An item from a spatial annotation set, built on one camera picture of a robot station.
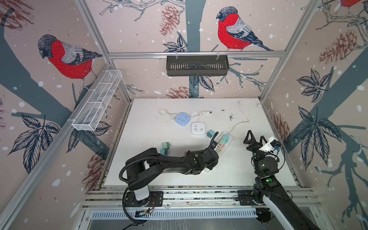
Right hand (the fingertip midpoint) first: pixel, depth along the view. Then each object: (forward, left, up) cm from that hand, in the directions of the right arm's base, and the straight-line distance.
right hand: (254, 135), depth 76 cm
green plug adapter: (+1, +51, -16) cm, 54 cm away
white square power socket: (+15, +30, -17) cm, 38 cm away
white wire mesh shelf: (+11, +87, +14) cm, 89 cm away
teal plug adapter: (-3, +52, -17) cm, 55 cm away
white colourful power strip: (+3, +14, -13) cm, 19 cm away
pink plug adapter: (-1, +17, -13) cm, 21 cm away
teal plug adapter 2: (+14, +21, -21) cm, 33 cm away
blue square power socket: (+22, +41, -15) cm, 49 cm away
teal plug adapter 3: (+6, +12, -13) cm, 18 cm away
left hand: (-8, +21, -14) cm, 27 cm away
